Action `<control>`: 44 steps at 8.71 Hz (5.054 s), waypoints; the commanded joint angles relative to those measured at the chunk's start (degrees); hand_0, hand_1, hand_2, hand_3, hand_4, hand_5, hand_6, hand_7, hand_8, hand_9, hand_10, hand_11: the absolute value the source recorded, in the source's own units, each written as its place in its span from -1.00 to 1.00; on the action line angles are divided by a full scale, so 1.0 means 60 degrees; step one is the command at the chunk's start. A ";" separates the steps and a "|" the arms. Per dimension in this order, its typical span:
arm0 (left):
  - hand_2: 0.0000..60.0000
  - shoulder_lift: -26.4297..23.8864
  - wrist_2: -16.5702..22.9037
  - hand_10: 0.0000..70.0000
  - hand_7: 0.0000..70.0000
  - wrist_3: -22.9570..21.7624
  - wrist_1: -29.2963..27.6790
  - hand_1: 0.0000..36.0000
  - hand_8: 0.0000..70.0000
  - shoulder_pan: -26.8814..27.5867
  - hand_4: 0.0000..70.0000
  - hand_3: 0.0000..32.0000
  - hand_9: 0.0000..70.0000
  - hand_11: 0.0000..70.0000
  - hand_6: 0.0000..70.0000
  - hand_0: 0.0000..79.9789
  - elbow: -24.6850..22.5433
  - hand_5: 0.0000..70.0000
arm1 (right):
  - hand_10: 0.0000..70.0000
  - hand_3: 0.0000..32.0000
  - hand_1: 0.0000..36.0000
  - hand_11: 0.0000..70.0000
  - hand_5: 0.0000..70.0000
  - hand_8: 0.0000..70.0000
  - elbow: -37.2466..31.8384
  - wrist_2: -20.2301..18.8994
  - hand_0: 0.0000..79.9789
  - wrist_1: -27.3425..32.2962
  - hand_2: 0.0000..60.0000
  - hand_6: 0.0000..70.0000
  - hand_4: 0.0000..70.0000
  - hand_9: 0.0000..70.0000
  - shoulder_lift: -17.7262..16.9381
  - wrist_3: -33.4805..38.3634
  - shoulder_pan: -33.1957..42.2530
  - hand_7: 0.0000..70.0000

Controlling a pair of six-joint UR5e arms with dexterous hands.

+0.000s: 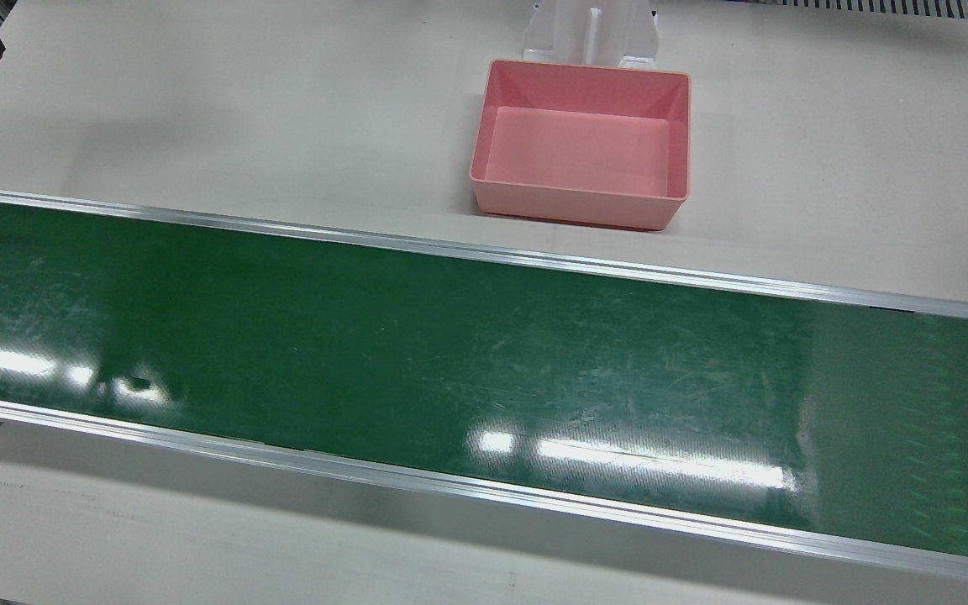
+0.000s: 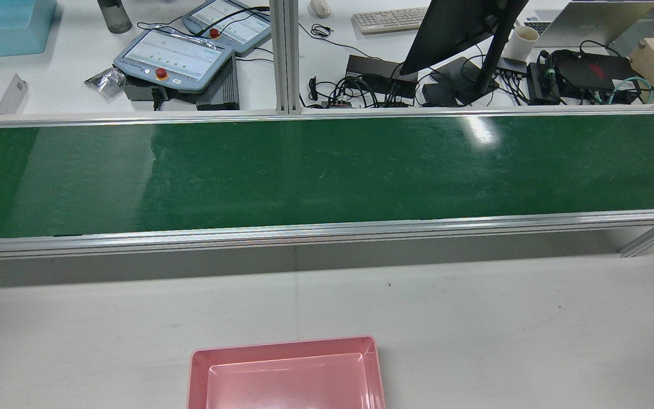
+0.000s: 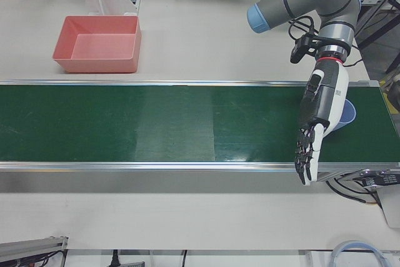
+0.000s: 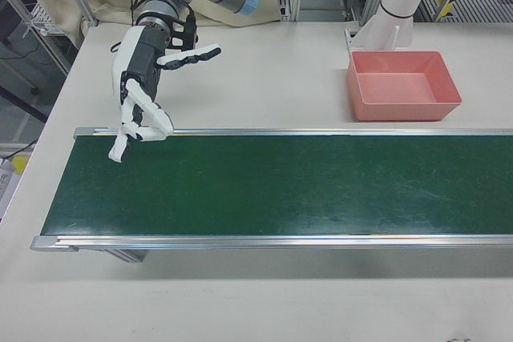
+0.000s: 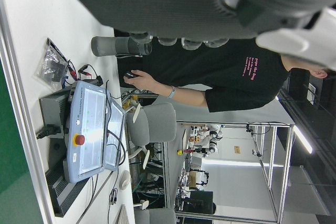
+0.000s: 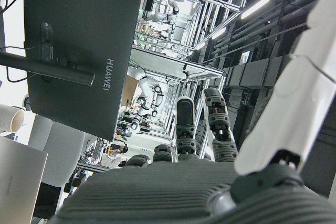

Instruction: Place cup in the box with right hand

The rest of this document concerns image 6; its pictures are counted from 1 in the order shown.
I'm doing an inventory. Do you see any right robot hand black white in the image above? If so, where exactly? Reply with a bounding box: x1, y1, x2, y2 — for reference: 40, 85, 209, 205
49, 0, 336, 224

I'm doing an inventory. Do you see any cardboard box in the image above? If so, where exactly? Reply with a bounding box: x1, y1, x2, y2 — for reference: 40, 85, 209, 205
122, 74, 139, 108

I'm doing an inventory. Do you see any white paper cup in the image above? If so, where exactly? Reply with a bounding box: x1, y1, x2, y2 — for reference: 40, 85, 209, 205
0, 103, 26, 133

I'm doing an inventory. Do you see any person in white shirt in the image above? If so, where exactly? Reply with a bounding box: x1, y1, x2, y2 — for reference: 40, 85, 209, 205
101, 144, 129, 169

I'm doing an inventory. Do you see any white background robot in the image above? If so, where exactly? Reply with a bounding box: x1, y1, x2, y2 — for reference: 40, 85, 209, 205
127, 66, 165, 134

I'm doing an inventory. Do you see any grey white chair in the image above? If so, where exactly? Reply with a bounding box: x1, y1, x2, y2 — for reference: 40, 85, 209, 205
27, 115, 86, 188

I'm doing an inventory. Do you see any silver Huawei laptop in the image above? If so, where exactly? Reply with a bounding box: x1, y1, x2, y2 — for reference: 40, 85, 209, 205
0, 136, 48, 224

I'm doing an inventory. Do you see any short ceiling light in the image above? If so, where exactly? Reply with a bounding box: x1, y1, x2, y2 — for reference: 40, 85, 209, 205
211, 27, 227, 40

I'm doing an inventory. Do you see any black monitor stand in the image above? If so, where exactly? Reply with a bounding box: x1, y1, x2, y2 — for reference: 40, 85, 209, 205
0, 50, 96, 86

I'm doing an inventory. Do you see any black Huawei monitor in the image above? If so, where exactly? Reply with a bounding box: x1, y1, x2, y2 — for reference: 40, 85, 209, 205
23, 0, 144, 142

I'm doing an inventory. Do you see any long ceiling light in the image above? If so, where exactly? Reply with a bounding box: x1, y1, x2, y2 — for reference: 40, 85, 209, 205
240, 0, 271, 20

